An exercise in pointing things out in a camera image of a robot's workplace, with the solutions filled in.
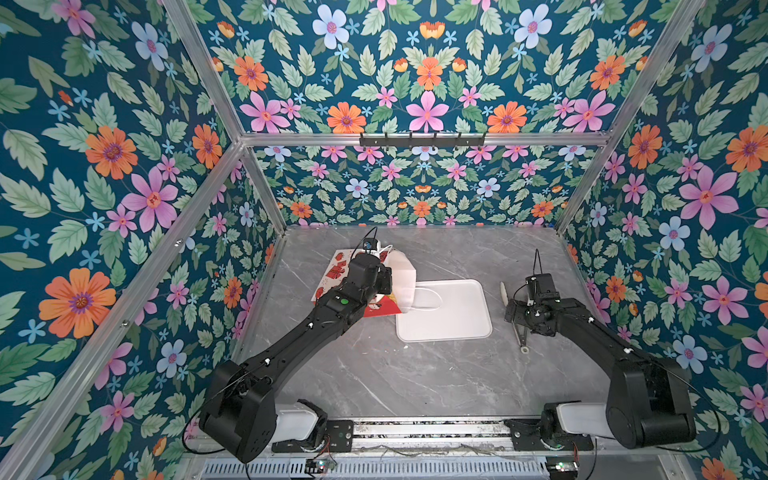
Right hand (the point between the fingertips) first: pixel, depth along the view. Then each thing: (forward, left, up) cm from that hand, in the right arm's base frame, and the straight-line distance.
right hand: (521, 315), depth 90 cm
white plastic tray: (+4, +22, -4) cm, 23 cm away
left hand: (+7, +40, +18) cm, 44 cm away
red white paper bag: (+12, +36, +2) cm, 38 cm away
